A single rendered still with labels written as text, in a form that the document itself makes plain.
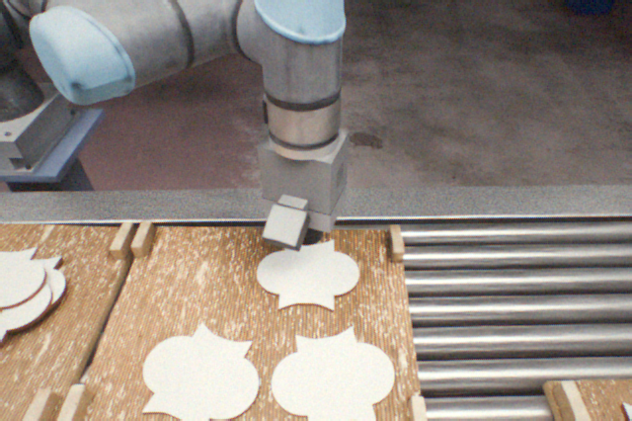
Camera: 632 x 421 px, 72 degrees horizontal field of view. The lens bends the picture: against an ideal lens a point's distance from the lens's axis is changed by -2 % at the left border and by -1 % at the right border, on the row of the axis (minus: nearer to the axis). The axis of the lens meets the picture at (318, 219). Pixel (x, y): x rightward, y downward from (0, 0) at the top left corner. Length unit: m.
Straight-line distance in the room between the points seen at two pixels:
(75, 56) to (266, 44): 0.15
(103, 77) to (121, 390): 0.37
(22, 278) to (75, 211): 0.20
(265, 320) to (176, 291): 0.14
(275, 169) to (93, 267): 0.36
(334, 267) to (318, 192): 0.20
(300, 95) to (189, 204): 0.45
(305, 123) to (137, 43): 0.16
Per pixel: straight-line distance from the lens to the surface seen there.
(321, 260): 0.66
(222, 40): 0.45
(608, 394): 0.66
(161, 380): 0.59
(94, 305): 0.69
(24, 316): 0.69
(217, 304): 0.63
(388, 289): 0.64
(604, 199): 0.95
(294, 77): 0.40
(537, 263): 0.78
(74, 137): 1.17
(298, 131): 0.43
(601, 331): 0.73
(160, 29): 0.42
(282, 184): 0.49
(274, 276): 0.64
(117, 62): 0.40
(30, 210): 0.92
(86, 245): 0.78
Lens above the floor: 1.45
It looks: 45 degrees down
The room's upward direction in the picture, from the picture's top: straight up
